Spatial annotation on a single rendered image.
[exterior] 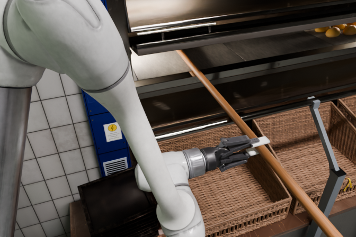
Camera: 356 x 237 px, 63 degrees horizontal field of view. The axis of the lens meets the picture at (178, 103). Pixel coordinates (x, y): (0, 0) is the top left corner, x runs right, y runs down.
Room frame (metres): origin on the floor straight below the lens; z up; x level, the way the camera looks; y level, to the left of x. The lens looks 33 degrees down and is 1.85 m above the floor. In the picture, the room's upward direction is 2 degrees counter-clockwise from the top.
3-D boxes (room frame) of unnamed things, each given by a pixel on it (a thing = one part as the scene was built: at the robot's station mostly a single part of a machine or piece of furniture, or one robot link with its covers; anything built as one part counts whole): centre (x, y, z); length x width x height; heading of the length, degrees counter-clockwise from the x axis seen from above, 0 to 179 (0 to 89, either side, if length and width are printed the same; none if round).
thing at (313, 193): (1.20, -0.75, 0.72); 0.56 x 0.49 x 0.28; 107
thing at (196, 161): (0.66, -0.04, 1.19); 0.09 x 0.06 x 0.09; 18
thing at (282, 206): (1.01, -0.18, 0.72); 0.56 x 0.49 x 0.28; 109
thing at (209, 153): (0.69, -0.11, 1.19); 0.09 x 0.07 x 0.08; 108
